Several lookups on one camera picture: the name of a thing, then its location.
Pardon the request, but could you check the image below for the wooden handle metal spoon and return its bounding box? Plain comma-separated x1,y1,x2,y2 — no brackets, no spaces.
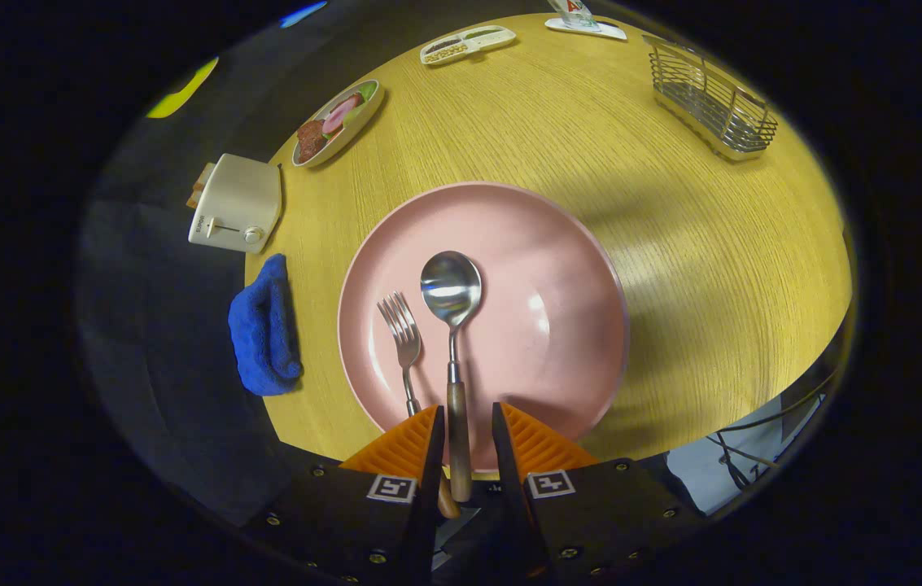
420,251,483,503

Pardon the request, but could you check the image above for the white toaster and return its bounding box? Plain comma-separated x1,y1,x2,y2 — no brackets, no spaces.
188,153,283,254

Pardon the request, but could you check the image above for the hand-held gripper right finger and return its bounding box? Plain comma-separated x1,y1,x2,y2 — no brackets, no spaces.
492,400,707,586

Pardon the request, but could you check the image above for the tangle of black cables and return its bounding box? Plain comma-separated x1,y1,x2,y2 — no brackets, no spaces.
705,391,832,489

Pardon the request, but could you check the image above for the metal wire cutlery rack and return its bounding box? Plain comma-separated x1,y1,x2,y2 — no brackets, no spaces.
643,34,779,162

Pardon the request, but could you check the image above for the white square coaster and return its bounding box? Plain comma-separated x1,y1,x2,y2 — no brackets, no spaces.
544,16,628,42

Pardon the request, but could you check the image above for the pink round plate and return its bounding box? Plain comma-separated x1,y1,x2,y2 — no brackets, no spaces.
337,181,631,473

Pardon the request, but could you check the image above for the white divided bean dish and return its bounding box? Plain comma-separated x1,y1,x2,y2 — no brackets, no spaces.
420,24,517,66

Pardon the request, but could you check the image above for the wooden handle metal fork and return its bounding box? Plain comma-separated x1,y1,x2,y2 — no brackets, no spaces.
377,291,461,520

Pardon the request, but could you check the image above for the white bottle green cap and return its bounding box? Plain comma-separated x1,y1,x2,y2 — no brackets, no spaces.
548,0,596,29

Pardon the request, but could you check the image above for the brown meat patty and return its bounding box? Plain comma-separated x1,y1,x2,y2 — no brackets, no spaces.
297,120,329,162

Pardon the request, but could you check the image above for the pink ham slice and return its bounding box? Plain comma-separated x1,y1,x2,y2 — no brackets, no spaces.
322,93,365,135

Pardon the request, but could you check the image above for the blue towel cloth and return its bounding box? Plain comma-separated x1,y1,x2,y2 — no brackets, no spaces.
227,253,304,397

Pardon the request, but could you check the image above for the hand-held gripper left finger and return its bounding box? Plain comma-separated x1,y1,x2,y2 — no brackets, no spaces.
241,405,447,586

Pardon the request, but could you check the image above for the white oval food dish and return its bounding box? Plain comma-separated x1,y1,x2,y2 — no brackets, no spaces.
291,78,386,169

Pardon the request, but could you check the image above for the green lettuce leaf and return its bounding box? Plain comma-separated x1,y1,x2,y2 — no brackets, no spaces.
343,81,378,123

